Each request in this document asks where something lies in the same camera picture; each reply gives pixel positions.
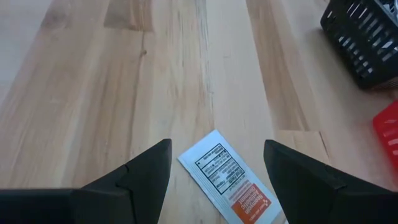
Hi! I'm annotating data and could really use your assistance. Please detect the black plastic basket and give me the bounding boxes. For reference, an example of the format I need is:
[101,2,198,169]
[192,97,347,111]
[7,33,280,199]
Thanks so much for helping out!
[320,0,398,90]

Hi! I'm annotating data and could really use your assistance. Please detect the white packet orange label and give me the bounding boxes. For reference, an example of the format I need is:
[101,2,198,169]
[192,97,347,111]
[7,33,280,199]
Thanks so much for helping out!
[177,129,285,224]

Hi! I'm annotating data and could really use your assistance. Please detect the red plastic basket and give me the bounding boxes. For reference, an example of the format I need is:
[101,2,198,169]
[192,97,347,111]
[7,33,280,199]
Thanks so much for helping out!
[373,99,398,175]

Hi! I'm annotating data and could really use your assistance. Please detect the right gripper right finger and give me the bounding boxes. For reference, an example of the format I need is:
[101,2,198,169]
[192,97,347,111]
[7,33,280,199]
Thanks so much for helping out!
[263,139,389,224]

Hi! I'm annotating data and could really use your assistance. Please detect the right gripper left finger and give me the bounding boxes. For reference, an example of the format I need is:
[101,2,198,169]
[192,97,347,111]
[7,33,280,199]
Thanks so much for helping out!
[81,139,173,224]

